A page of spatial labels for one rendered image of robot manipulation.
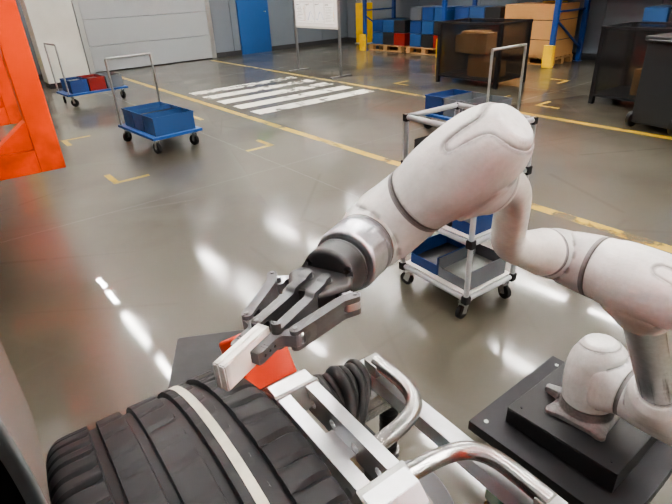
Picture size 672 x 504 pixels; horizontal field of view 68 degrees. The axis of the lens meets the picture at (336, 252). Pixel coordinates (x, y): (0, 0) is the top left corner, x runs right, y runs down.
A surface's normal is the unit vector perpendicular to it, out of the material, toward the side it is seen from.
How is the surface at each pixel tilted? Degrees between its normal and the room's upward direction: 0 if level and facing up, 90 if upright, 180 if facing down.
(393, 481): 0
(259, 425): 1
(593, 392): 90
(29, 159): 90
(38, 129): 90
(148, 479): 2
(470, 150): 75
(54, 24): 90
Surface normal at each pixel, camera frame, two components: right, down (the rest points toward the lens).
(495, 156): -0.12, 0.37
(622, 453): -0.05, -0.90
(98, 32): 0.62, 0.34
